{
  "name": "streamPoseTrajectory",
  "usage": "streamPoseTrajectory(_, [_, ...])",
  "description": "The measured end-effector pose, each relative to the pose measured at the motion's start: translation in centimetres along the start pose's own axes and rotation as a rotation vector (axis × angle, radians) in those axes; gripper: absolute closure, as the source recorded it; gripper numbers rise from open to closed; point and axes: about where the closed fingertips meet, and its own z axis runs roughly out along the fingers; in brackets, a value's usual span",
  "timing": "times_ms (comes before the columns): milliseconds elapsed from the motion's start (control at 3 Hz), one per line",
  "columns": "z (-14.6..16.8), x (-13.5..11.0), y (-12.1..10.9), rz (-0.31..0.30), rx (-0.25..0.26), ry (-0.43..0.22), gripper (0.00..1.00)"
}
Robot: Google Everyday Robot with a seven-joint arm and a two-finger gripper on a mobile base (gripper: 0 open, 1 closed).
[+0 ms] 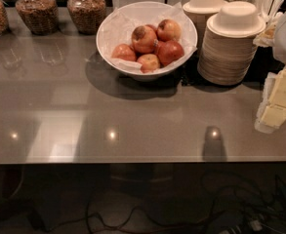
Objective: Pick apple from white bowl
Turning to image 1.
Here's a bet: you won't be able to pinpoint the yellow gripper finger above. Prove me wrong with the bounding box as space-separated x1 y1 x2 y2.
261 105 286 129

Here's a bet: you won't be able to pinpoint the dark red right apple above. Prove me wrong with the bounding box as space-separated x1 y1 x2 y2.
155 40 184 66

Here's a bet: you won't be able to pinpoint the large white bowl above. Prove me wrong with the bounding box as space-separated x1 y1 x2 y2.
96 1 199 82

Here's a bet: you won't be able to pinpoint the black lace placemat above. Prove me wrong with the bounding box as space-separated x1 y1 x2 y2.
180 47 284 88

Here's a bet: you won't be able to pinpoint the front stack of paper bowls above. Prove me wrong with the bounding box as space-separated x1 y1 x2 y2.
197 1 266 86

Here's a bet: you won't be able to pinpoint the stack of paper bowls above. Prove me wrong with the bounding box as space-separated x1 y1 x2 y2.
197 1 266 86
183 0 225 50

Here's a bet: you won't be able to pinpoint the white plastic cutlery bundle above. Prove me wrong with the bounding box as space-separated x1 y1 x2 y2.
225 0 284 48

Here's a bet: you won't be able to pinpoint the rear stack of paper bowls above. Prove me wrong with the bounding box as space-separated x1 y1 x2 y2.
183 0 225 50

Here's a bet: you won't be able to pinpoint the right glass jar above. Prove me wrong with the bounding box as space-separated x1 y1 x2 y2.
67 0 106 35

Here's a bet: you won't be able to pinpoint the middle glass jar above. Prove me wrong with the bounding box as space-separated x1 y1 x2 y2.
15 0 59 35

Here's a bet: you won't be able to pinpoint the black floor cables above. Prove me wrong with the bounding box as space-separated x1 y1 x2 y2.
51 169 286 234

